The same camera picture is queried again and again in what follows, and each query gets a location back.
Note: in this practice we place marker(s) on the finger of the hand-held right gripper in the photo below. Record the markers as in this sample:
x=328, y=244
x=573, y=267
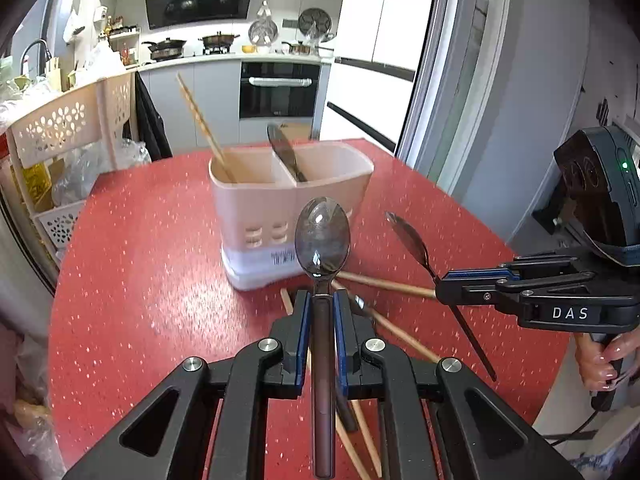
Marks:
x=470, y=294
x=480, y=274

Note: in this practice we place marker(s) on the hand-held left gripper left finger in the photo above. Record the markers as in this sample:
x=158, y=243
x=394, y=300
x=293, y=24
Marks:
x=301, y=332

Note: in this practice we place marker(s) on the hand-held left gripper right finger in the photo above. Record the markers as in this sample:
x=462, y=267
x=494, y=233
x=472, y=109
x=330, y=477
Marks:
x=341, y=340

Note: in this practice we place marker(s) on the dark metal spoon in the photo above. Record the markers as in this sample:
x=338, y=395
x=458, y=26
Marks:
x=412, y=242
x=282, y=147
x=322, y=240

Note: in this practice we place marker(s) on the pink plastic utensil holder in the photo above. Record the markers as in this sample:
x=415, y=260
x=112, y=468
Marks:
x=280, y=210

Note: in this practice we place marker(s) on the person's right hand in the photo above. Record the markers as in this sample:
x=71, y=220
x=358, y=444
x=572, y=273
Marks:
x=587, y=360

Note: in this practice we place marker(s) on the blue patterned cloth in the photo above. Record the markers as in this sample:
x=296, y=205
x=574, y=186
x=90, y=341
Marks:
x=600, y=460

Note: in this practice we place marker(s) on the black built-in oven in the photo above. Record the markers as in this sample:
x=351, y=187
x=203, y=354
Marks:
x=277, y=92

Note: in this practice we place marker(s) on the black hanging cloth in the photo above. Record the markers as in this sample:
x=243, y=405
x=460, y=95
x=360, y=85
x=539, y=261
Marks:
x=150, y=120

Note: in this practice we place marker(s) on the clear plastic bag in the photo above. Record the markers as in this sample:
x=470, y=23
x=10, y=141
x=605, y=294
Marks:
x=85, y=170

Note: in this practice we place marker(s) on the white refrigerator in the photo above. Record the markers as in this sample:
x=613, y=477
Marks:
x=380, y=15

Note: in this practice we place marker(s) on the metal pan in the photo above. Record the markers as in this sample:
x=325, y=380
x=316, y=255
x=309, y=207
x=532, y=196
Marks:
x=300, y=49

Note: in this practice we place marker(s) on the round metal steamer rack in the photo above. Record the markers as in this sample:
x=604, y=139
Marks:
x=315, y=21

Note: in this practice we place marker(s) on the dark cooking pot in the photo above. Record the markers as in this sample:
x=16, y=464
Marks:
x=219, y=40

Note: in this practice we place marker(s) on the yellow packet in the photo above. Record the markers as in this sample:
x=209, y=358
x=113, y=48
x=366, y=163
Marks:
x=35, y=185

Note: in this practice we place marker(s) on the round metal strainer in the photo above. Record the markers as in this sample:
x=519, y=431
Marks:
x=262, y=30

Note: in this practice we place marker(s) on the black wok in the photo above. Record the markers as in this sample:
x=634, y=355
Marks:
x=165, y=49

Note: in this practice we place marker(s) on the pink plastic storage rack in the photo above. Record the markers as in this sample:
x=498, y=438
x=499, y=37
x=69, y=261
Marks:
x=60, y=125

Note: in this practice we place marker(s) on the kitchen faucet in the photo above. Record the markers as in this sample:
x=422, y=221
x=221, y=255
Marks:
x=32, y=50

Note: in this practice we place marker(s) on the black wall box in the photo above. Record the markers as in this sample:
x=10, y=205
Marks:
x=550, y=215

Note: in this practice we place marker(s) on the sliding door frame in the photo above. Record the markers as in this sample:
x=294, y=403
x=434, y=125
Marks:
x=450, y=60

